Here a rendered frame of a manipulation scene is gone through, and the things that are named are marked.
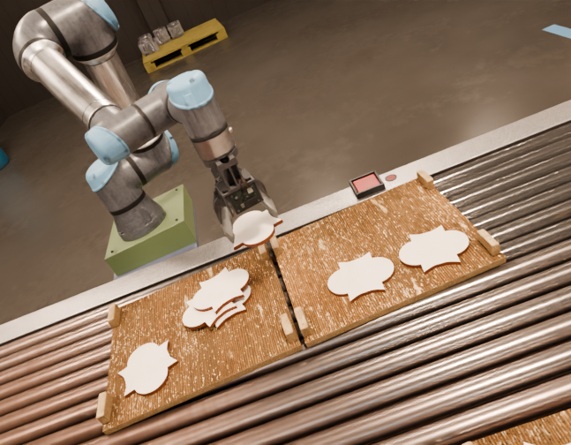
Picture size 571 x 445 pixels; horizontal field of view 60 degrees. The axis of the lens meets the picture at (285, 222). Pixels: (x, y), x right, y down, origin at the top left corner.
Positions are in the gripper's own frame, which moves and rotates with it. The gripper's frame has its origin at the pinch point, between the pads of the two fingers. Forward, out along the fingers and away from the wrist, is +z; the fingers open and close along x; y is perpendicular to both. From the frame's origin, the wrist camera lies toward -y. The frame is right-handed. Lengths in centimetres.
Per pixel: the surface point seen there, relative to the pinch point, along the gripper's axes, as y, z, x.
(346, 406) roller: 40.2, 14.6, -3.1
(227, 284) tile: 1.3, 9.3, -10.9
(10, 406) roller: -6, 15, -66
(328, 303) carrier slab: 19.6, 12.2, 5.1
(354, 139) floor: -197, 100, 111
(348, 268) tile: 14.9, 11.0, 12.7
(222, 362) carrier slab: 18.5, 12.5, -18.7
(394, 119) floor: -195, 99, 142
